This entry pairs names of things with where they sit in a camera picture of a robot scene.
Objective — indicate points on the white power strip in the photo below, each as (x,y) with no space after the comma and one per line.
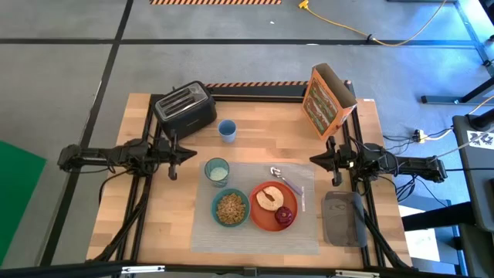
(418,136)

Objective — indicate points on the black aluminium table frame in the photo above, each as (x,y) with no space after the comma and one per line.
(270,93)

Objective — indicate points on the toasted bagel half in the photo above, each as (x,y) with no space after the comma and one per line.
(275,201)

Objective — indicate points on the teal bowl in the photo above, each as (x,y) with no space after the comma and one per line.
(214,208)

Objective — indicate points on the black metal stand legs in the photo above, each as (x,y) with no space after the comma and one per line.
(476,42)

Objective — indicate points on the red apple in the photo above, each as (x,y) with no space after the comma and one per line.
(283,216)

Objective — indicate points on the orange black hazard tape strip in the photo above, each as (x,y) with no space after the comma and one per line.
(247,83)

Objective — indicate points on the grey cloth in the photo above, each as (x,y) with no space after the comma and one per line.
(343,218)

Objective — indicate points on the brown cereal pieces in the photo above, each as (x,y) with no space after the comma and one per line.
(231,208)

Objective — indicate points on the green floor mat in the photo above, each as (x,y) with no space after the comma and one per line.
(17,193)

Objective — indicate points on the orange Cheerios cereal box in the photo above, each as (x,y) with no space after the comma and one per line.
(322,108)

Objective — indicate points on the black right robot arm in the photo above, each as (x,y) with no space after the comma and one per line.
(405,164)

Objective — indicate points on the orange plate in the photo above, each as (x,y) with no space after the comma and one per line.
(262,220)

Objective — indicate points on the grey cart with white label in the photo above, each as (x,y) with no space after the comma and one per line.
(478,181)

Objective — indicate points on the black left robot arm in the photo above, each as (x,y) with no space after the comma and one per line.
(112,154)

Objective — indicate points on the black two-slot toaster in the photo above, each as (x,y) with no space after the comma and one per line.
(191,117)

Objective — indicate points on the silver metal bracket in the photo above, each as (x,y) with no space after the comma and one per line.
(143,269)
(357,274)

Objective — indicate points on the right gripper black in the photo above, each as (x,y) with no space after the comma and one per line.
(342,160)

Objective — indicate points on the grey woven placemat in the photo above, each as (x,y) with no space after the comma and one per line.
(231,243)

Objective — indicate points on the light blue plastic cup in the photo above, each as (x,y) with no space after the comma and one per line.
(227,133)

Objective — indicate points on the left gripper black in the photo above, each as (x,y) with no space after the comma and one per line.
(171,153)

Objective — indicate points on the clear glass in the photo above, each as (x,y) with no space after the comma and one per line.
(217,173)

